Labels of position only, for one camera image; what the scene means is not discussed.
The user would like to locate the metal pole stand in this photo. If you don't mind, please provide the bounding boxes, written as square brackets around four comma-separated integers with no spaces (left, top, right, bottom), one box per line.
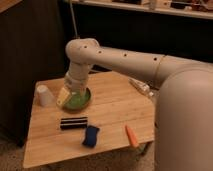
[69,0,80,39]

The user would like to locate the black striped rectangular block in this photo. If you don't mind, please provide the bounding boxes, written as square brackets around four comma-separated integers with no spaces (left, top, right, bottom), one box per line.
[60,117,88,130]

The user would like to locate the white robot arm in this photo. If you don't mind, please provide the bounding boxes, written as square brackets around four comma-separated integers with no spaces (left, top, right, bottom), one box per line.
[59,38,213,171]

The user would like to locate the white tube bottle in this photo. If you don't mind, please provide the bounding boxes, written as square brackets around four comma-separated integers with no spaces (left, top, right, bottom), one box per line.
[129,78,154,97]

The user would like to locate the blue sponge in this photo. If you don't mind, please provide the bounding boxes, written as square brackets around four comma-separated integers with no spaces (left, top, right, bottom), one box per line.
[82,125,100,148]

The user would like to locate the wooden shelf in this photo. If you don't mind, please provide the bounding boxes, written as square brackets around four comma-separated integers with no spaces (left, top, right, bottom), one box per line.
[63,0,213,20]

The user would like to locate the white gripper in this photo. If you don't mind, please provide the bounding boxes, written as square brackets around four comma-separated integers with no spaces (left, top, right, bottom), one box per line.
[56,73,87,107]

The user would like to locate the green bowl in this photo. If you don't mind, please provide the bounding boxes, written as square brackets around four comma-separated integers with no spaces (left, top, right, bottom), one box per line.
[62,88,91,110]

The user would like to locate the orange carrot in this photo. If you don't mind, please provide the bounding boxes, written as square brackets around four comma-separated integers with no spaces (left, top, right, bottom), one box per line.
[125,126,139,148]

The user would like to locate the white plastic cup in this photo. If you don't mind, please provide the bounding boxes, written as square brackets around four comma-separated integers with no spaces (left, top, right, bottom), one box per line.
[36,85,54,107]

